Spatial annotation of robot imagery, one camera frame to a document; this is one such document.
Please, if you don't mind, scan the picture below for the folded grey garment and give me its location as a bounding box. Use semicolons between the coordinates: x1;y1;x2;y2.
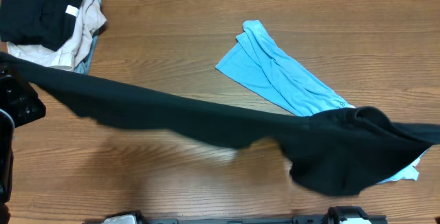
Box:
74;30;99;75

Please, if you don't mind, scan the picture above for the folded beige garment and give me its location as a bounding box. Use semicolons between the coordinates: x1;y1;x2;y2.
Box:
7;0;107;71

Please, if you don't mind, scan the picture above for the folded black garment on pile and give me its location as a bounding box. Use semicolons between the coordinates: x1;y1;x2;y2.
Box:
1;0;83;51

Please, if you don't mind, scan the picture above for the black polo shirt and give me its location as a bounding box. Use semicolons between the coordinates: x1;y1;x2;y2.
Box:
1;53;439;196

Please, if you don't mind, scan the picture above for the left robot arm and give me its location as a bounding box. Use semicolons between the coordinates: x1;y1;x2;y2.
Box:
1;63;45;224

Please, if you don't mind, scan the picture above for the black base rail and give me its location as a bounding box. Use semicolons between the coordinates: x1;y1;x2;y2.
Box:
83;211;388;224

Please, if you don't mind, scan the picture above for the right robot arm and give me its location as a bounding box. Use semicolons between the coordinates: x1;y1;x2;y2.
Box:
327;206;371;224

